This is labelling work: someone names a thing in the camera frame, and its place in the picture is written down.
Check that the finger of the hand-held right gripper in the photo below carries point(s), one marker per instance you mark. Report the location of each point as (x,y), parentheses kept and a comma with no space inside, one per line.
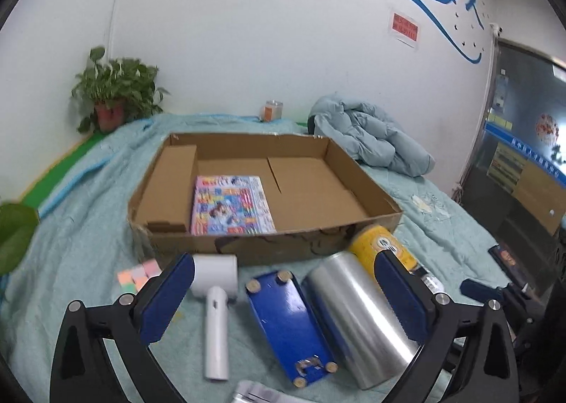
(480,290)

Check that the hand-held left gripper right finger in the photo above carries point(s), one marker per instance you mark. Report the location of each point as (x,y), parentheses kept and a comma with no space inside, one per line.
(400,297)

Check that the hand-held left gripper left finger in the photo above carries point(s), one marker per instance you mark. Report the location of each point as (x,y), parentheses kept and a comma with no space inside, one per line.
(161,297)

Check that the silver metal cylinder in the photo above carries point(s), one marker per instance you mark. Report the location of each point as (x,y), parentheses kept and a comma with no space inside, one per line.
(353,319)

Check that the yellow can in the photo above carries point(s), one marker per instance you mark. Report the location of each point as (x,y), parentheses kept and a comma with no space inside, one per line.
(371,243)

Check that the white hair dryer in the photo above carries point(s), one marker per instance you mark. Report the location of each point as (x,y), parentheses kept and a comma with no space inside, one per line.
(215,328)

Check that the blue case with round feet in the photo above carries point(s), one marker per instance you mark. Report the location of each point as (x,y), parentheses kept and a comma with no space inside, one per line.
(283,323)

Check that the brown cardboard box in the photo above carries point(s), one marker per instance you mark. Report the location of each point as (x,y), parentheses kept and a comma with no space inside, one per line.
(309,190)

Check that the pastel puzzle cube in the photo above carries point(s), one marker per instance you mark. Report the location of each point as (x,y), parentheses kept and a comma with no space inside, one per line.
(132,277)

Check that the dark box with red print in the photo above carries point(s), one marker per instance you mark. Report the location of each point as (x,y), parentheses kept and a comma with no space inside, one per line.
(508,259)

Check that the colourful comic magazine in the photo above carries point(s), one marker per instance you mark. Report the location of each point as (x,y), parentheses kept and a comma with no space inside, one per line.
(230,206)

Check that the teal bed sheet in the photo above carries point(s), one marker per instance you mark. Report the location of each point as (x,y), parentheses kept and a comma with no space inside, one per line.
(79,208)

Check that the blue yellow door poster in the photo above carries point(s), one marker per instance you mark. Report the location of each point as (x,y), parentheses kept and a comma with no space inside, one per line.
(526,173)

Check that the white plastic package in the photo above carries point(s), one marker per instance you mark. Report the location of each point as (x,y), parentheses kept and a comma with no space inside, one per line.
(256,394)

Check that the green mat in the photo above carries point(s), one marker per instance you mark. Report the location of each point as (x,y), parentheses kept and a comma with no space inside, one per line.
(57,173)

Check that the light blue quilt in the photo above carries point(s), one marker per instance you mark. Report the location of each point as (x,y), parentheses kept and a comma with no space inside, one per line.
(371,133)

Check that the glass jar with orange contents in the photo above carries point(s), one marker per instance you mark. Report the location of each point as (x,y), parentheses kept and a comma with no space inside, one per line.
(272,111)

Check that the potted green plant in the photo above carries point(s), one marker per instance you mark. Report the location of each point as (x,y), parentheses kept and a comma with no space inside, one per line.
(115,84)

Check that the glass door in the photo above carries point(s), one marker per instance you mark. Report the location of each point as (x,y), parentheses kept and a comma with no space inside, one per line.
(530,75)

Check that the red wall notice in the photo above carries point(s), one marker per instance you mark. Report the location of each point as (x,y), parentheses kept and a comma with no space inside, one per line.
(404,28)

